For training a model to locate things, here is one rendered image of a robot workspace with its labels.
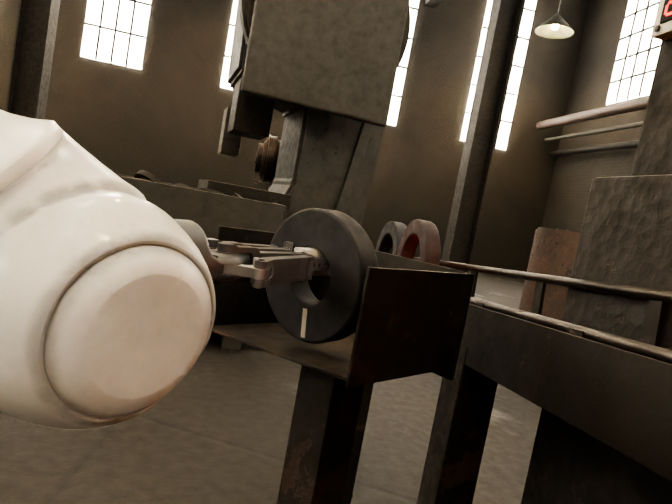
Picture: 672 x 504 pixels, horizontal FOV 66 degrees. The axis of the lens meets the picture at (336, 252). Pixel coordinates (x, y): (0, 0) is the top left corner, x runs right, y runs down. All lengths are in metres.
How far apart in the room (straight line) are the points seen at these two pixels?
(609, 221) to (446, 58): 10.61
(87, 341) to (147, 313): 0.02
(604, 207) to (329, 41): 2.29
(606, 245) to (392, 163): 9.95
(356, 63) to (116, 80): 7.98
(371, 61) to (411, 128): 7.88
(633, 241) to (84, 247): 0.60
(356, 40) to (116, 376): 2.78
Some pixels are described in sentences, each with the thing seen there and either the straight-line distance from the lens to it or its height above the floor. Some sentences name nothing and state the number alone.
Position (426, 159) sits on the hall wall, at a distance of 10.84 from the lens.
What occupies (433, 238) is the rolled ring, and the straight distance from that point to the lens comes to 1.05.
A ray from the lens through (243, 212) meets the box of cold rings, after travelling 2.51.
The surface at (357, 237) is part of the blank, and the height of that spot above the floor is 0.74.
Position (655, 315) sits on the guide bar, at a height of 0.72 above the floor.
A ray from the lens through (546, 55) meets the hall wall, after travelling 12.29.
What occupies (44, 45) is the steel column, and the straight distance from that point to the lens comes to 7.03.
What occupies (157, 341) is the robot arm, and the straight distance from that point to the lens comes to 0.22.
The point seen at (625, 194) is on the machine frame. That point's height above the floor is 0.85.
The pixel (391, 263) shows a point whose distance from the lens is 0.73.
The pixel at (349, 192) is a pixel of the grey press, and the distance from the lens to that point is 3.09.
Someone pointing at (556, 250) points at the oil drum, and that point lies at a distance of 3.17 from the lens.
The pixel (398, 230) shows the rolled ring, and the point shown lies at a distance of 1.24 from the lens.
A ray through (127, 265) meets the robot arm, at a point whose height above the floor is 0.73.
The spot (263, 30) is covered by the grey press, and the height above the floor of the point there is 1.57.
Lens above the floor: 0.77
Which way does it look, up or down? 5 degrees down
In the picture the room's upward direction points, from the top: 10 degrees clockwise
